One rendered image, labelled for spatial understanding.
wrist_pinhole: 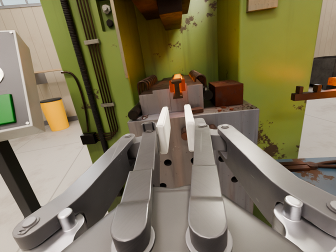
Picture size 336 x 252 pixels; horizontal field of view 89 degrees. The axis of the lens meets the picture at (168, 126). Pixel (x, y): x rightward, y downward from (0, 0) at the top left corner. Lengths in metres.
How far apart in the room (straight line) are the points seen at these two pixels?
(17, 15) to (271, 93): 4.93
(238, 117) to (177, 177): 0.27
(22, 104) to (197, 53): 0.80
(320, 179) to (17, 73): 0.90
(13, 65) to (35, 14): 4.40
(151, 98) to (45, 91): 4.51
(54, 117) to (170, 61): 3.52
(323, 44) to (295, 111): 6.35
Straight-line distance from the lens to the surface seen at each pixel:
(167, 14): 0.65
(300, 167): 0.71
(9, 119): 0.56
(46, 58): 4.89
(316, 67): 5.71
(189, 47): 1.02
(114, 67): 0.71
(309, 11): 0.81
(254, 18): 0.73
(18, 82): 0.59
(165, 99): 0.54
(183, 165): 0.57
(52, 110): 4.22
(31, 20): 5.02
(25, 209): 0.84
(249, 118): 0.53
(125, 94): 0.71
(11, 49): 0.65
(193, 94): 0.54
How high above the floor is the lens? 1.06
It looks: 20 degrees down
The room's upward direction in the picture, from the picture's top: 8 degrees counter-clockwise
